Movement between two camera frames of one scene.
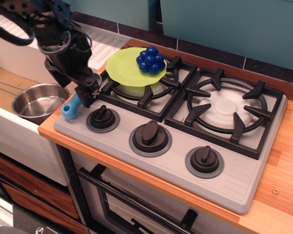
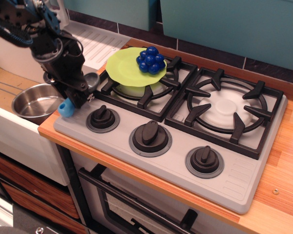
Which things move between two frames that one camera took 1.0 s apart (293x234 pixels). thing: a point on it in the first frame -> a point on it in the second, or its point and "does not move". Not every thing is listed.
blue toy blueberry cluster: x=151 y=61 does not move
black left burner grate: x=155 y=101 does not move
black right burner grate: x=236 y=110 does not move
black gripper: x=72 y=53 -> x=61 y=56
